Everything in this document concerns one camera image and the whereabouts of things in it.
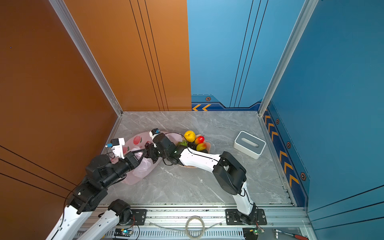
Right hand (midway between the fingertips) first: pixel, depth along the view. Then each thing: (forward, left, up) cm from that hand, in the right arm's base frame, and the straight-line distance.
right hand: (146, 150), depth 80 cm
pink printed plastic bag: (+10, +9, -6) cm, 15 cm away
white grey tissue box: (+11, -62, -13) cm, 64 cm away
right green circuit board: (-34, -55, -17) cm, 67 cm away
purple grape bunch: (+11, -24, -13) cm, 30 cm away
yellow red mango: (+7, -30, -8) cm, 32 cm away
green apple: (+10, -19, -7) cm, 23 cm away
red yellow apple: (+13, -29, -8) cm, 33 cm away
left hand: (-7, -6, +13) cm, 16 cm away
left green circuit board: (-34, +8, -18) cm, 39 cm away
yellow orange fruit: (+14, -23, -6) cm, 28 cm away
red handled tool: (-36, -76, -18) cm, 86 cm away
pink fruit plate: (+8, -34, -10) cm, 37 cm away
